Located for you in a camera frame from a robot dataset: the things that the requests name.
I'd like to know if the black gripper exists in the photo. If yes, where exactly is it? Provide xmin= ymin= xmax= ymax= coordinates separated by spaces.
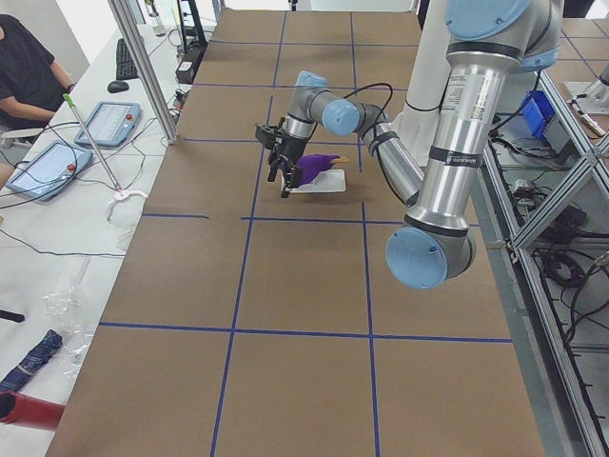
xmin=266 ymin=135 xmax=308 ymax=198

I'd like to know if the purple towel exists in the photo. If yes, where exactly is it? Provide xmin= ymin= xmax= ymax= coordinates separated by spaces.
xmin=296 ymin=154 xmax=341 ymax=187

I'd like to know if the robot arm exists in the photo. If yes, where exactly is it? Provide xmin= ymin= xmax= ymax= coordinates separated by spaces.
xmin=256 ymin=1 xmax=564 ymax=288

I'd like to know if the white wooden towel rack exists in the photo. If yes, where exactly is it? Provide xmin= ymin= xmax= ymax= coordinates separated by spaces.
xmin=290 ymin=155 xmax=349 ymax=193

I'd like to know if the black power adapter box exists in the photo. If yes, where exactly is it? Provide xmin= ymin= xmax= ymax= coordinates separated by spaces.
xmin=175 ymin=61 xmax=194 ymax=85

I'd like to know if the far blue teach pendant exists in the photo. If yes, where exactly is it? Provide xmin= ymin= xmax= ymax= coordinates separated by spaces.
xmin=85 ymin=101 xmax=142 ymax=149

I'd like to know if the blue teach pendant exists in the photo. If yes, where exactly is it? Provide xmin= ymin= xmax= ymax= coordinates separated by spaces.
xmin=85 ymin=101 xmax=142 ymax=149
xmin=6 ymin=141 xmax=92 ymax=201

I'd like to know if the black computer mouse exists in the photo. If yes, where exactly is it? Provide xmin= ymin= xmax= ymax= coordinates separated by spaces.
xmin=107 ymin=80 xmax=129 ymax=93

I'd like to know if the clear bottle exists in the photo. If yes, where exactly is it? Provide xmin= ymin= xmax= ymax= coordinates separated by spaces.
xmin=145 ymin=0 xmax=166 ymax=37

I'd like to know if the black keyboard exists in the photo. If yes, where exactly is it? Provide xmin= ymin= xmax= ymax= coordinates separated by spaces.
xmin=115 ymin=38 xmax=138 ymax=81

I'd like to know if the near blue teach pendant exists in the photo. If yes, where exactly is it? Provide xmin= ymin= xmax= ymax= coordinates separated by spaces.
xmin=6 ymin=141 xmax=92 ymax=201

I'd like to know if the clear plastic bag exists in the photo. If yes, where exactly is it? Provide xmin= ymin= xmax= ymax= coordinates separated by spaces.
xmin=43 ymin=257 xmax=96 ymax=379

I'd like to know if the blue plastic bin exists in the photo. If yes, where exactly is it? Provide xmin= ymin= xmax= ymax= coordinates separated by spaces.
xmin=521 ymin=90 xmax=556 ymax=140

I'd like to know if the person in black shirt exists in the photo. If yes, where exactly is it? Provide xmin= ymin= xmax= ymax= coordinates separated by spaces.
xmin=0 ymin=13 xmax=77 ymax=191

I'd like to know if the folded blue umbrella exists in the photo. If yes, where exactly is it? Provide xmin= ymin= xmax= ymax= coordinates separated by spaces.
xmin=1 ymin=329 xmax=63 ymax=393

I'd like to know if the red cylinder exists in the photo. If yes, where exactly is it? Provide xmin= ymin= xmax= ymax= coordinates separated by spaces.
xmin=1 ymin=391 xmax=65 ymax=431

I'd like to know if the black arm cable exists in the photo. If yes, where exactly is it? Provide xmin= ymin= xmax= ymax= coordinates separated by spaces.
xmin=342 ymin=83 xmax=396 ymax=158

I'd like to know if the white camera mast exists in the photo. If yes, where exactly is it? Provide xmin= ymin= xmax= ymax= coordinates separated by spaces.
xmin=388 ymin=0 xmax=450 ymax=169

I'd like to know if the grabber stick green handle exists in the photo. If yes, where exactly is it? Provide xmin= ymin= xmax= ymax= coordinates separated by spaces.
xmin=63 ymin=93 xmax=148 ymax=222

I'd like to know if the aluminium frame post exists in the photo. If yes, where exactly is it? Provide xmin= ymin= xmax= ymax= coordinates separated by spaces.
xmin=108 ymin=0 xmax=178 ymax=145

